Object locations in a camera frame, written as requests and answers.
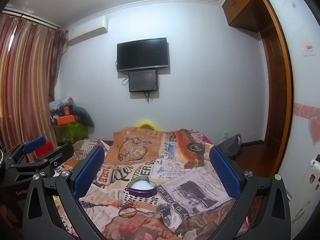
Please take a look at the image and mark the large black television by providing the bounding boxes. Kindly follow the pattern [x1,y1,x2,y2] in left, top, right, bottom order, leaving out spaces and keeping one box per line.
[117,37,170,72]

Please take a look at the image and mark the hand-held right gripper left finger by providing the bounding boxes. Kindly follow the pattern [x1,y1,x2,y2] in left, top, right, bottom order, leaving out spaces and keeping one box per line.
[22,145,105,240]

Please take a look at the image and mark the brown wooden door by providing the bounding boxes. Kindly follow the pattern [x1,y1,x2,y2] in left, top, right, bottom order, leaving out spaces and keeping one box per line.
[259,0,293,178]

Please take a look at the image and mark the dark grey garment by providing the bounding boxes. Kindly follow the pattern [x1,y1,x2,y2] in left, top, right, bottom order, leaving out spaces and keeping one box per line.
[217,134,242,159]

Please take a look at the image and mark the dark curtain rail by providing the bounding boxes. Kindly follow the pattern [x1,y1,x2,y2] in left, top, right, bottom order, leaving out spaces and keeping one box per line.
[1,9,60,29]

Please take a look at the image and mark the striped brown curtain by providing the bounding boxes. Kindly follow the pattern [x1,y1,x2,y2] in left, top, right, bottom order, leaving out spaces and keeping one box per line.
[0,12,67,160]

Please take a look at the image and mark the pink swirl border sticker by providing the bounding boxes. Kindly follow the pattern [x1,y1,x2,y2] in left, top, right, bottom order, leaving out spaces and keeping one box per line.
[294,102,320,120]

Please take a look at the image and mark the red string bracelet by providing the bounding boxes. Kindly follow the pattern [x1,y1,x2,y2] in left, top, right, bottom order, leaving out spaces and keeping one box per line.
[118,207,138,218]

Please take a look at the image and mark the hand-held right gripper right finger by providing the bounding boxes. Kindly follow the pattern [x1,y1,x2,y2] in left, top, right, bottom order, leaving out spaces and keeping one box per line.
[209,145,292,240]

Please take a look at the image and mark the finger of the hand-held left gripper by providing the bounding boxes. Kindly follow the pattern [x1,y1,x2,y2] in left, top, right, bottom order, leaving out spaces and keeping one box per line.
[4,136,47,167]
[10,144,75,180]

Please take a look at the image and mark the striped pillow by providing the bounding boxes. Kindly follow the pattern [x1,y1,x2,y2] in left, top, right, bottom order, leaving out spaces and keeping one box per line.
[72,139,105,153]

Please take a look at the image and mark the yellow plastic item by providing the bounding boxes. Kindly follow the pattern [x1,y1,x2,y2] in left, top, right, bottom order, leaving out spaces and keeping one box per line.
[138,121,158,132]

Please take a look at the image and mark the purple heart-shaped tin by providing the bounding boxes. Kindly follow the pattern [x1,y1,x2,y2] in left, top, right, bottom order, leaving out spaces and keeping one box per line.
[128,176,157,198]

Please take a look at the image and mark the white air conditioner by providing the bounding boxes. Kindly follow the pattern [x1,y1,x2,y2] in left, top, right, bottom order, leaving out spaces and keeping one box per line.
[66,16,109,46]

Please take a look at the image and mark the dark grey bag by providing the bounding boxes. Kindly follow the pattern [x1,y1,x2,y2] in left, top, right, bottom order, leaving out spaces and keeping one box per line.
[72,106,95,140]

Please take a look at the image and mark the colourful beaded bracelet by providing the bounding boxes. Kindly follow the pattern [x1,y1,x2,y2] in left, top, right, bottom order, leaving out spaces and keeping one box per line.
[117,200,139,208]

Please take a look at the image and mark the small black monitor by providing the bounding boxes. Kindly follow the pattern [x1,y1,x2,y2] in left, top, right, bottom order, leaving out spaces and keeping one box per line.
[128,69,158,93]

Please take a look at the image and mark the green patterned cloth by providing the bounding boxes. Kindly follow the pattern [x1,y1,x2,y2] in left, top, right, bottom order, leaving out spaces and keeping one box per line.
[54,121,88,143]

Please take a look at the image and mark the orange box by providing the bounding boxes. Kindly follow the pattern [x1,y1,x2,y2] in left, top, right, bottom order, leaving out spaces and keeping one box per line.
[56,115,75,125]

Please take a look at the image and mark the wooden overhead cabinet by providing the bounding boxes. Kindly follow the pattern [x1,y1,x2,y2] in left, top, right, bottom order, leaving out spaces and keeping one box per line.
[221,0,275,33]

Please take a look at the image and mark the pink heart wall sticker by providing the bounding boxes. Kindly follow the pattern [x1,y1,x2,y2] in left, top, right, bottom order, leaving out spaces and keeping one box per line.
[308,116,320,145]

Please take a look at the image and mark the printed patchwork blanket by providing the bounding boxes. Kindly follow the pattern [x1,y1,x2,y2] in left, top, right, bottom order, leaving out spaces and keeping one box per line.
[54,127,250,240]

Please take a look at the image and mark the red box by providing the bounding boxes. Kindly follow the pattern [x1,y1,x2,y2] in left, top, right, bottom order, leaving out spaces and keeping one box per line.
[34,141,54,159]

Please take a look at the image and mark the white plastic bag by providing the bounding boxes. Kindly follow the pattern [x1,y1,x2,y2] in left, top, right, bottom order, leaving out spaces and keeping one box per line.
[49,97,75,110]

